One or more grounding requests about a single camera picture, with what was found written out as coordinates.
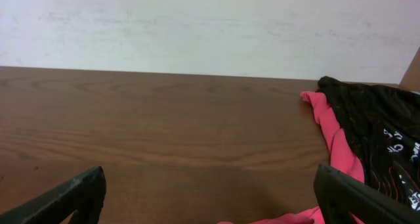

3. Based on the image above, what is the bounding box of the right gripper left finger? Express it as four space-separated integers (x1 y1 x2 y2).
1 166 106 224

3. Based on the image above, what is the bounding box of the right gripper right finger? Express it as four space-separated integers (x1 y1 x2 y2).
313 164 419 224

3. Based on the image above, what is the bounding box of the red garment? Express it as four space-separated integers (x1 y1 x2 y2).
216 91 366 224

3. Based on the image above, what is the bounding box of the black printed jersey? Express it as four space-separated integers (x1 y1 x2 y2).
318 76 419 212

